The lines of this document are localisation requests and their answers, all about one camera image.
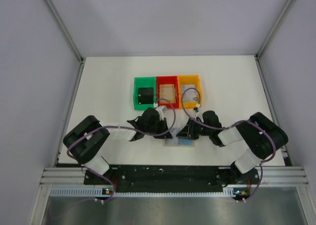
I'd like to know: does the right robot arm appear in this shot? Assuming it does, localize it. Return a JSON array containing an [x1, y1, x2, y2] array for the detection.
[[176, 108, 288, 181]]

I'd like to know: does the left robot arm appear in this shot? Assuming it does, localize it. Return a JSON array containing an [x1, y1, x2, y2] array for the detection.
[[63, 106, 173, 175]]

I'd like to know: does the black cards stack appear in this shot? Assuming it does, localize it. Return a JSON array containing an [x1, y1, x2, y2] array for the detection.
[[137, 88, 154, 105]]

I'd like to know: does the silver cards stack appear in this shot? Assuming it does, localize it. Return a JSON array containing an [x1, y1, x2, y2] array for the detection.
[[180, 84, 198, 103]]

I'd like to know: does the yellow plastic bin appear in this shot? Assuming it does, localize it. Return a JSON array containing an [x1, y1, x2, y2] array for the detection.
[[177, 75, 202, 109]]

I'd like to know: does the red plastic bin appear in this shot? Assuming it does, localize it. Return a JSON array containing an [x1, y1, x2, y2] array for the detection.
[[156, 76, 179, 109]]

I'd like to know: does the green plastic bin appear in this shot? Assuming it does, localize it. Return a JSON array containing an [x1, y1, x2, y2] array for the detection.
[[133, 77, 156, 111]]

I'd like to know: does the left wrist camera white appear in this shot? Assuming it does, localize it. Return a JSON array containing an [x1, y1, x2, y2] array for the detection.
[[154, 103, 167, 115]]

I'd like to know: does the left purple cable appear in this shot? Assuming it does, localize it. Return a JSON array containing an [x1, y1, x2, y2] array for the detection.
[[67, 98, 176, 206]]

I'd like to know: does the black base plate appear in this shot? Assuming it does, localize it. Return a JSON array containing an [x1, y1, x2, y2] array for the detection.
[[83, 164, 260, 193]]

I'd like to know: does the grey slotted cable duct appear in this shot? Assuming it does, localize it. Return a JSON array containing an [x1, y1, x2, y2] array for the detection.
[[49, 187, 236, 198]]

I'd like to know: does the left aluminium frame post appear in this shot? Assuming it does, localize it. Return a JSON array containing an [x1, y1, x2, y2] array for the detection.
[[43, 0, 84, 62]]

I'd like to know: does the aluminium frame post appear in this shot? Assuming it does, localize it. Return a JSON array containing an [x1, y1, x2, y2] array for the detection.
[[255, 0, 296, 60], [43, 0, 84, 62]]

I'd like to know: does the right aluminium frame post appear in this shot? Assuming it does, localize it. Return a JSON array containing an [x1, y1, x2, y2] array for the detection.
[[255, 0, 296, 60]]

